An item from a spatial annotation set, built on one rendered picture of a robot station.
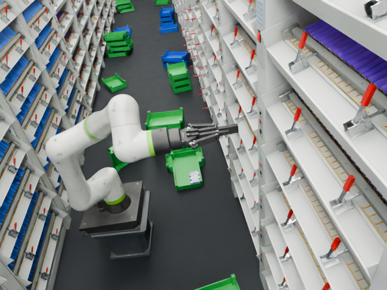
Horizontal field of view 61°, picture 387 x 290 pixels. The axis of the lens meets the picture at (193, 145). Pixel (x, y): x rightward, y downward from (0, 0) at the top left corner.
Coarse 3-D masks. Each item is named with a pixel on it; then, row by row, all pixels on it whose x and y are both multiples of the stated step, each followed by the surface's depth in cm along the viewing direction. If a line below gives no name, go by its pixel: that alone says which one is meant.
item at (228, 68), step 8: (232, 64) 170; (232, 72) 171; (232, 80) 165; (232, 88) 160; (240, 88) 156; (248, 88) 153; (240, 96) 152; (248, 96) 149; (240, 104) 147; (248, 104) 144; (256, 104) 141; (248, 120) 136; (256, 120) 134; (256, 128) 130; (256, 136) 124
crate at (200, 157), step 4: (184, 148) 274; (188, 148) 274; (196, 148) 275; (200, 148) 272; (176, 152) 275; (196, 152) 276; (200, 152) 275; (168, 156) 274; (200, 156) 271; (168, 160) 273; (200, 160) 267; (168, 164) 257; (200, 164) 260; (204, 164) 261; (168, 168) 258; (172, 168) 259; (168, 172) 261
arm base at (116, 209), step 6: (126, 198) 188; (96, 204) 189; (102, 204) 187; (108, 204) 184; (114, 204) 183; (120, 204) 185; (126, 204) 187; (102, 210) 188; (108, 210) 186; (114, 210) 184; (120, 210) 185
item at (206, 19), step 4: (200, 4) 222; (204, 12) 221; (204, 16) 223; (208, 16) 223; (204, 20) 224; (208, 20) 224; (204, 36) 232; (208, 44) 235; (208, 48) 236; (212, 48) 237; (208, 64) 244; (208, 68) 246; (208, 72) 249; (212, 72) 248; (212, 92) 258; (212, 96) 260; (216, 116) 272
